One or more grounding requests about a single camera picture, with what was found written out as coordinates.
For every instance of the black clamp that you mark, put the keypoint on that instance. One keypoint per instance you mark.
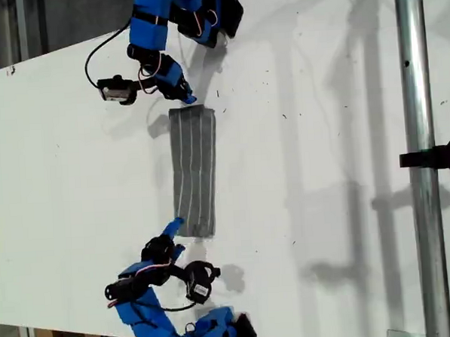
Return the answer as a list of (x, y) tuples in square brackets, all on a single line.
[(436, 157)]

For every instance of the black camera stalk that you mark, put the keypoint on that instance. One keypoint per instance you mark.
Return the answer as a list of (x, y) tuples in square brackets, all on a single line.
[(145, 84), (177, 272)]

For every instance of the black camera box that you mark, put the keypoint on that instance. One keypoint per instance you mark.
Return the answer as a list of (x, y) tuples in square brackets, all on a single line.
[(201, 283), (115, 90)]

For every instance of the steel post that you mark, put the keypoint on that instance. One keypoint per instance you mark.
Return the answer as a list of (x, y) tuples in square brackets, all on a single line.
[(421, 128)]

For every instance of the grey striped towel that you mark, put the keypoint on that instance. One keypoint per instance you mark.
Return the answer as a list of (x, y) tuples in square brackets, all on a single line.
[(195, 170)]

